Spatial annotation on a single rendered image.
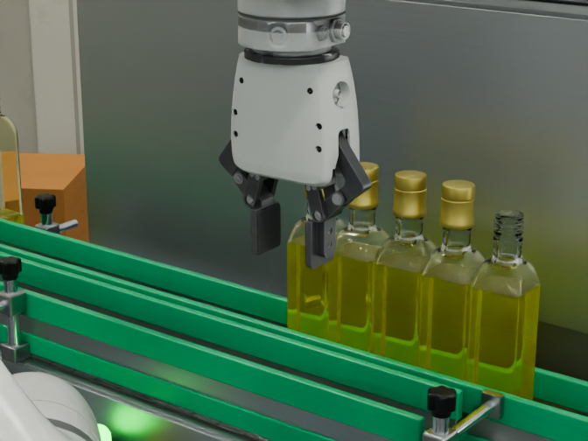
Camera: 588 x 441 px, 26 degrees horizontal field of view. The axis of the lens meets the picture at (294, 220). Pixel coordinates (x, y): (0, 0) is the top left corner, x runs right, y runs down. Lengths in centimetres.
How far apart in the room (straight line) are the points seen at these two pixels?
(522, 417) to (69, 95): 347
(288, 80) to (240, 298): 62
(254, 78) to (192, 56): 69
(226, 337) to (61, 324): 21
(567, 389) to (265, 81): 53
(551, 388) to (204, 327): 41
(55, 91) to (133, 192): 282
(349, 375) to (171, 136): 51
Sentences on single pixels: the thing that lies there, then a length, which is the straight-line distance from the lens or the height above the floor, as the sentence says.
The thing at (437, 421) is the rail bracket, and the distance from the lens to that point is 121.
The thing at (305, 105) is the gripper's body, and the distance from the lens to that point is 98.
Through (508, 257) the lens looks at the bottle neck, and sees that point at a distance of 129.
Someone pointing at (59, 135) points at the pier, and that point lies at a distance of 465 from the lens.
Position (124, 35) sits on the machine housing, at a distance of 177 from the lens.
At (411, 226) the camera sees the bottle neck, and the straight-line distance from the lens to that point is 134.
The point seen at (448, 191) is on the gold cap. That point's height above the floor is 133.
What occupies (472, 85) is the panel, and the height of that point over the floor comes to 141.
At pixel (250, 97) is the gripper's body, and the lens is 101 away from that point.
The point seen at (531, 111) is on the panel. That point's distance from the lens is 139.
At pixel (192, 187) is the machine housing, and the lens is 174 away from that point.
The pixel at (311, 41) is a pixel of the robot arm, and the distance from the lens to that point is 97.
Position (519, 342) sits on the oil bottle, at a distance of 130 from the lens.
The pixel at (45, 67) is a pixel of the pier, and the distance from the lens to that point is 461.
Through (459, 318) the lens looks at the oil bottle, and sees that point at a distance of 132.
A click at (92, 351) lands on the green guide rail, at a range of 153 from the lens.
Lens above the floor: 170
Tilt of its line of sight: 18 degrees down
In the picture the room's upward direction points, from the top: straight up
